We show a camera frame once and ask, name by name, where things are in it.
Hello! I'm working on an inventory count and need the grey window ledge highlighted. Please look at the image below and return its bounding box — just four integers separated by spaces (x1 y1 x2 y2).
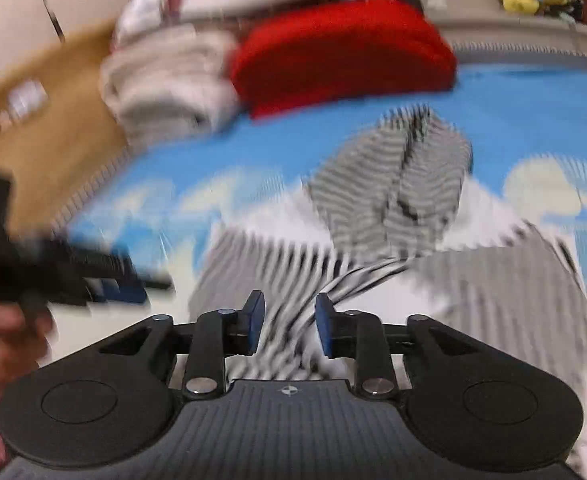
422 0 587 43

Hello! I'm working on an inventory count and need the black white striped garment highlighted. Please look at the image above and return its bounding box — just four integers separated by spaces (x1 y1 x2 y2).
188 225 587 480

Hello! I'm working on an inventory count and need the person's left hand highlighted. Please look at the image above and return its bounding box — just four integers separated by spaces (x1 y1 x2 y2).
0 292 55 403

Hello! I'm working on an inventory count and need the cream folded knit cloth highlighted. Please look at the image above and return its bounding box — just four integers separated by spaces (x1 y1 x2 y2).
100 29 246 147

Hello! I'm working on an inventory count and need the brown cardboard box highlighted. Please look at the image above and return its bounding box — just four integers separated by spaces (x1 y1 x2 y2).
0 24 130 241

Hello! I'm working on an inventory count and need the fine striped grey garment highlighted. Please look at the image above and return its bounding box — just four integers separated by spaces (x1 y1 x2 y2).
307 104 474 263

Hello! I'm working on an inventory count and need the blue white printed mat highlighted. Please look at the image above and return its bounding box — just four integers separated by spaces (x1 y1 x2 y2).
63 65 587 321

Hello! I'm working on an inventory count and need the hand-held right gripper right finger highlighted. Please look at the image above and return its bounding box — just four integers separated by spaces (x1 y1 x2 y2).
315 292 494 401

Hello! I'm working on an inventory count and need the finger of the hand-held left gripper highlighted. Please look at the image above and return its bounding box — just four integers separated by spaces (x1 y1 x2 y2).
48 280 146 309
70 245 174 292

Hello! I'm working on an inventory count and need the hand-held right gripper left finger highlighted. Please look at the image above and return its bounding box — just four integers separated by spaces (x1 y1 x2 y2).
90 290 266 401

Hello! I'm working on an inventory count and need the cream wardrobe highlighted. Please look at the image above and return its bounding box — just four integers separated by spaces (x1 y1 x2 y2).
0 0 174 92

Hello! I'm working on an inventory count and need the red folded cloth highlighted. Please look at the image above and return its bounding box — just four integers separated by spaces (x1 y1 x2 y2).
230 0 459 121

